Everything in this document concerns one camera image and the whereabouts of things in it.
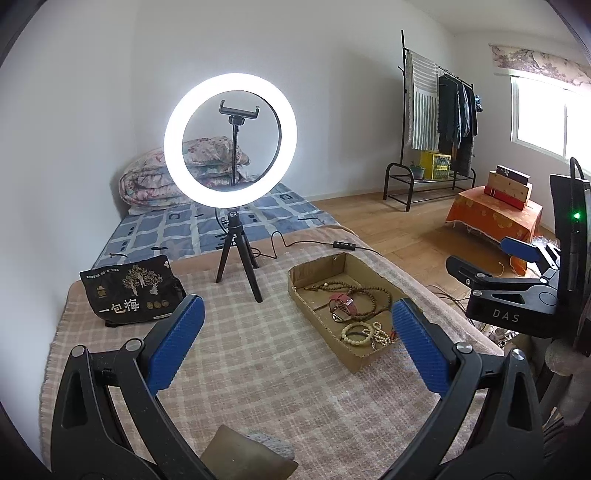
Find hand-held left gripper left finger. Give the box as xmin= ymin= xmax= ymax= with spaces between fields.
xmin=50 ymin=293 xmax=218 ymax=480

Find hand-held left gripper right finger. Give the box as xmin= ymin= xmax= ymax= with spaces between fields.
xmin=383 ymin=298 xmax=548 ymax=480

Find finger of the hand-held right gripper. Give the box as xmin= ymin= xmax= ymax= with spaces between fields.
xmin=499 ymin=235 xmax=561 ymax=274
xmin=445 ymin=256 xmax=509 ymax=293

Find white bead bracelet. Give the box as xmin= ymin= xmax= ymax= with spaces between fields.
xmin=369 ymin=322 xmax=394 ymax=348

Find wooden bead necklace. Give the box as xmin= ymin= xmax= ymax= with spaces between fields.
xmin=304 ymin=282 xmax=393 ymax=320

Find cream bead bracelet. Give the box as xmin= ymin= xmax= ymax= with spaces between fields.
xmin=341 ymin=322 xmax=374 ymax=348

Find cardboard box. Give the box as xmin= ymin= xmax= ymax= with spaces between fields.
xmin=288 ymin=253 xmax=407 ymax=374

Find person's right forearm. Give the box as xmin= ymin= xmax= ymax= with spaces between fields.
xmin=542 ymin=339 xmax=591 ymax=430

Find orange cloth covered table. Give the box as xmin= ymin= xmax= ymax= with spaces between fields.
xmin=445 ymin=187 xmax=544 ymax=278

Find red box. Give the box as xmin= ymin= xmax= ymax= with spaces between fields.
xmin=485 ymin=185 xmax=532 ymax=211

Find beige box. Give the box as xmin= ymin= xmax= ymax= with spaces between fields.
xmin=488 ymin=171 xmax=534 ymax=198

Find black snack bag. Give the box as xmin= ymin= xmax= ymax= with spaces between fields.
xmin=79 ymin=255 xmax=188 ymax=328

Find dark brown box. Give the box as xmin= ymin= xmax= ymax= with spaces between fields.
xmin=496 ymin=165 xmax=531 ymax=185

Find pink plaid blanket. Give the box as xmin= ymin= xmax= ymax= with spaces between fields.
xmin=39 ymin=233 xmax=504 ymax=480

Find red watch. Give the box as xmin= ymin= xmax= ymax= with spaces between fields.
xmin=329 ymin=293 xmax=355 ymax=321

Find blue patterned bed sheet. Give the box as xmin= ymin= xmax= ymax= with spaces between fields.
xmin=95 ymin=182 xmax=340 ymax=271

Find yellow box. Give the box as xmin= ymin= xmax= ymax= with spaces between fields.
xmin=419 ymin=151 xmax=452 ymax=181

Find black tripod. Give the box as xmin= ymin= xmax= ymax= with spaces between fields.
xmin=215 ymin=210 xmax=264 ymax=304

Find olive brown cloth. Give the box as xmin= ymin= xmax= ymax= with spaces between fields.
xmin=203 ymin=425 xmax=298 ymax=480

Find window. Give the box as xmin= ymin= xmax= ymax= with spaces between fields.
xmin=510 ymin=76 xmax=591 ymax=178

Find dark hanging clothes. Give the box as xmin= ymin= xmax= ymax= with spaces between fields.
xmin=436 ymin=74 xmax=479 ymax=174

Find folded floral quilt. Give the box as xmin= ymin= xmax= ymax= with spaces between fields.
xmin=119 ymin=136 xmax=252 ymax=215

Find black clothes rack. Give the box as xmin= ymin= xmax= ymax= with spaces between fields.
xmin=383 ymin=30 xmax=477 ymax=212

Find striped towel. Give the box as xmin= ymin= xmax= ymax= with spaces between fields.
xmin=406 ymin=50 xmax=440 ymax=151

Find floral curtain valance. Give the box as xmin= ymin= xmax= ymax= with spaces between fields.
xmin=489 ymin=42 xmax=591 ymax=88

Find black phone holder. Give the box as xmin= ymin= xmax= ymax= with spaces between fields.
xmin=219 ymin=100 xmax=262 ymax=186

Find black cable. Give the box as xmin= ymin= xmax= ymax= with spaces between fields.
xmin=212 ymin=208 xmax=393 ymax=259

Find white ring light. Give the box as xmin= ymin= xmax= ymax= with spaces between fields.
xmin=163 ymin=72 xmax=296 ymax=204

